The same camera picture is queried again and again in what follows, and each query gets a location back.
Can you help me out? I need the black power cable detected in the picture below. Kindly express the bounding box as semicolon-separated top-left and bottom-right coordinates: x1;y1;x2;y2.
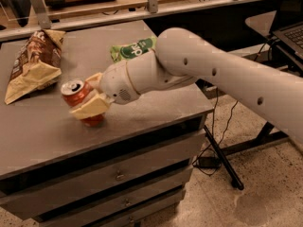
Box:
192;36;280;177

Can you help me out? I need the black power adapter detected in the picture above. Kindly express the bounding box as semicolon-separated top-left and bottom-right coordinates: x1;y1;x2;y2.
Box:
198;157;221;168

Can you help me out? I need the black laptop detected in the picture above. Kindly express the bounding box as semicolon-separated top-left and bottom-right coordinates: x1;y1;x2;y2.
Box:
271;0;303;59

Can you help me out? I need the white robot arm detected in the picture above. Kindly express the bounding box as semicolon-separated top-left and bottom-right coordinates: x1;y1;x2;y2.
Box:
70;27;303;142

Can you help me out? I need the brown chip bag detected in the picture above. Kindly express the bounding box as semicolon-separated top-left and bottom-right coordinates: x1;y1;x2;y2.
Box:
5;29;65;105

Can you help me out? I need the green chip bag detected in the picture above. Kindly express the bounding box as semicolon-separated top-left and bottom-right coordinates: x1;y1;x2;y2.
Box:
110;36;157;62

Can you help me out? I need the red coke can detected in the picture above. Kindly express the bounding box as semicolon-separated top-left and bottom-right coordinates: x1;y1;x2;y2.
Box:
61;79;103;127

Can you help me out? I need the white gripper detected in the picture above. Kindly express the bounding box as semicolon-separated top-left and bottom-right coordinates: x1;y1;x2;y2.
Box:
69;61;140;120

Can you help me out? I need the black table stand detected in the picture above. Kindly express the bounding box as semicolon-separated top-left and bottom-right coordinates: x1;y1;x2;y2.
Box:
204;122;289;190

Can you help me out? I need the grey drawer cabinet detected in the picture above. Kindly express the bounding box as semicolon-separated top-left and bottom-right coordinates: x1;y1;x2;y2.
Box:
0;19;215;227

